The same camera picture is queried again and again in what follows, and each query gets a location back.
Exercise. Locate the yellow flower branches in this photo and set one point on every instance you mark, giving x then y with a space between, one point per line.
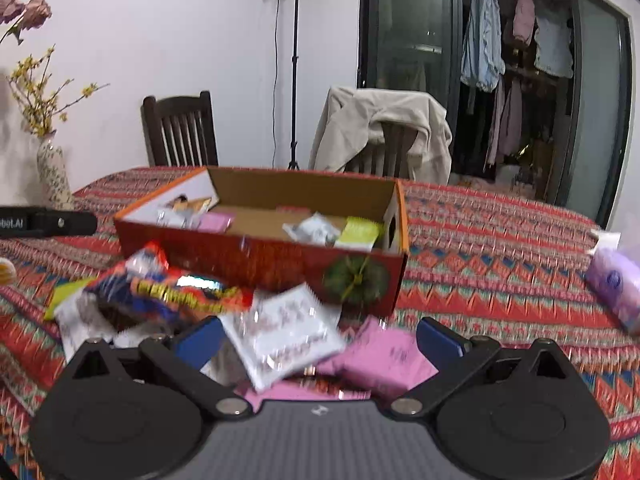
40 104

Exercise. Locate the brown white snack packet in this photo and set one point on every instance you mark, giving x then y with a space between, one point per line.
192 205

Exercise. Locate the green snack bar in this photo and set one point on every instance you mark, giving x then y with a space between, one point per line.
61 292
359 234

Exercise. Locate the white snack packet right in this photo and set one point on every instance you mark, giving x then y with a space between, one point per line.
283 335

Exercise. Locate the white tissue paper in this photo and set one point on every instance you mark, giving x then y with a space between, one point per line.
604 240

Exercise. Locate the chair under jacket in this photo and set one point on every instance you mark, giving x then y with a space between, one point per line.
387 159

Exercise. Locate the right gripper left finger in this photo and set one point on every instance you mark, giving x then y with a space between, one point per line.
176 363

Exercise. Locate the pink artificial rose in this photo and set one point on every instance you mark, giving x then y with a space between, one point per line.
18 16

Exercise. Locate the green snack bar on table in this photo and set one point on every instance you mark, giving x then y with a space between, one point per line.
61 292

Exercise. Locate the silver packet in box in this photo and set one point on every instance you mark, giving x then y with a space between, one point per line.
315 230

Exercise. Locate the red cardboard box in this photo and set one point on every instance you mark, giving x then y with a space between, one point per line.
256 252

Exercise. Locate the dark wooden chair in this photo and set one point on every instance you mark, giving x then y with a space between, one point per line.
180 130

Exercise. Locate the floral ceramic vase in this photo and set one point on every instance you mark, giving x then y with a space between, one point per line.
52 174

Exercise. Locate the colourful patterned tablecloth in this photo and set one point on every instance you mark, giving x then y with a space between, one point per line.
479 262

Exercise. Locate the hanging pink garment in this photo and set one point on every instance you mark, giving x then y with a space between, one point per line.
524 21

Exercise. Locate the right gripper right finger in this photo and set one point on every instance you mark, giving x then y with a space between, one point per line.
459 361

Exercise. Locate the beige jacket on chair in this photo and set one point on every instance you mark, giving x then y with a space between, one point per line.
353 118

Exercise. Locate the hanging light blue shirt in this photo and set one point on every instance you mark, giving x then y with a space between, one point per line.
482 65

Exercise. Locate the red blue snack bag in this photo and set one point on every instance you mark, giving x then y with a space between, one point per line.
146 287

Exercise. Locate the black light stand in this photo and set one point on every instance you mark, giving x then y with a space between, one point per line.
293 163

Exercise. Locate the pink snack packet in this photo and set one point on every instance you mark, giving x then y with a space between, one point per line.
215 222
382 359

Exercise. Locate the white snack packet lower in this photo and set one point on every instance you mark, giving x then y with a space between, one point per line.
79 319

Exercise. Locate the purple tissue pack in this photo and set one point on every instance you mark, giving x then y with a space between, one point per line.
614 278

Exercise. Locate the white packet in box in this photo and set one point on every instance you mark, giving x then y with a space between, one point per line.
178 219

